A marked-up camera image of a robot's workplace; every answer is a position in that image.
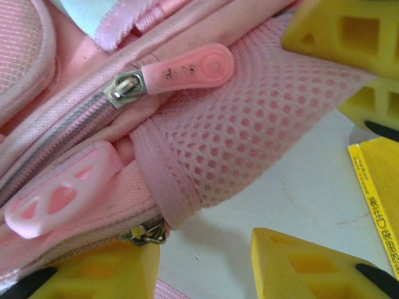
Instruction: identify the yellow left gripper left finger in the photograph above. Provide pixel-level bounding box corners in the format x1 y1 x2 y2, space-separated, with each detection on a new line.
6 239 161 299

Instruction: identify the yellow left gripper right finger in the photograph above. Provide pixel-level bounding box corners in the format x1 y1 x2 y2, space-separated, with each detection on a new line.
251 227 399 299

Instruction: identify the yellow cover book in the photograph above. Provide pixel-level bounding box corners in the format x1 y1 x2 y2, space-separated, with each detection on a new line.
347 138 399 281

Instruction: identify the pink backpack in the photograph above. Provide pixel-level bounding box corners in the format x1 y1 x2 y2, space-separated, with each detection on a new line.
0 0 380 299

